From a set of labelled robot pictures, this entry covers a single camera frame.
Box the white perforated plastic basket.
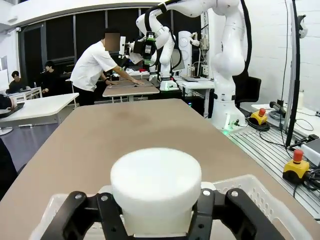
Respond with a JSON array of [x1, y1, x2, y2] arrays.
[[29, 174, 287, 240]]

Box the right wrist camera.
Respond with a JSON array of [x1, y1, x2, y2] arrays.
[[128, 39, 146, 65]]

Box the white table with black tray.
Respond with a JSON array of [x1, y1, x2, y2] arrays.
[[0, 92, 80, 131]]

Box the white bottle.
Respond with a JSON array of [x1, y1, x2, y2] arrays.
[[298, 89, 306, 110]]

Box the white round foam stopper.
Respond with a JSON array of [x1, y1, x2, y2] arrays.
[[110, 146, 203, 213]]

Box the black cylindrical handle device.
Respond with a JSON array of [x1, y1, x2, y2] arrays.
[[269, 99, 288, 116]]

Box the grooved aluminium base plate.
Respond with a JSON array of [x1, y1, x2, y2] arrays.
[[228, 119, 320, 218]]

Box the white side table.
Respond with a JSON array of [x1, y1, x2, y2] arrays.
[[251, 102, 320, 138]]

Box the black office chair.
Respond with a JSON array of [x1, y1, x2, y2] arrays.
[[234, 76, 262, 111]]

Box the grey keyboard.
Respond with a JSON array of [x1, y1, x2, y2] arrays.
[[181, 75, 201, 83]]

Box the silver aluminium profile post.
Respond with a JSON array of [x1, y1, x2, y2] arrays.
[[285, 3, 301, 131]]

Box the person in white t-shirt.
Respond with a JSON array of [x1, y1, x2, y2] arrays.
[[69, 27, 145, 106]]

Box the black cable bundle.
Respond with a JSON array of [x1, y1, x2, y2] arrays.
[[302, 168, 320, 192], [246, 116, 271, 133]]

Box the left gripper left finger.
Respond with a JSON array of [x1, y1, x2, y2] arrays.
[[55, 190, 130, 240]]

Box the black flat tray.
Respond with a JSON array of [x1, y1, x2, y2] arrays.
[[0, 101, 26, 119]]

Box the silver grey control box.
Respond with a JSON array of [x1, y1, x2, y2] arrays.
[[300, 134, 320, 168]]

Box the white desk with railing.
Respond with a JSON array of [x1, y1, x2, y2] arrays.
[[4, 86, 43, 101]]

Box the black camera stand pole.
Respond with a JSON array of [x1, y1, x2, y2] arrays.
[[284, 0, 305, 148]]

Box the yellow emergency stop button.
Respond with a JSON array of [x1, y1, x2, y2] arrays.
[[250, 108, 270, 126], [282, 149, 311, 185]]

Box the white tower appliance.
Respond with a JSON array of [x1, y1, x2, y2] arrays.
[[178, 30, 194, 76]]

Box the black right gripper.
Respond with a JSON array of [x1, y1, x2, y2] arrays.
[[143, 31, 157, 67]]

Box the brown background table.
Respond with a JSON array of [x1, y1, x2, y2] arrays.
[[102, 81, 161, 103]]

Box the seated person black top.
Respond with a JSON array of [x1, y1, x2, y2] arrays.
[[39, 60, 60, 97], [8, 70, 27, 94]]

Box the white desk with keyboard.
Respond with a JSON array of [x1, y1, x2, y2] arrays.
[[174, 75, 216, 101]]

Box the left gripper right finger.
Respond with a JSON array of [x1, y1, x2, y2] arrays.
[[191, 188, 285, 240]]

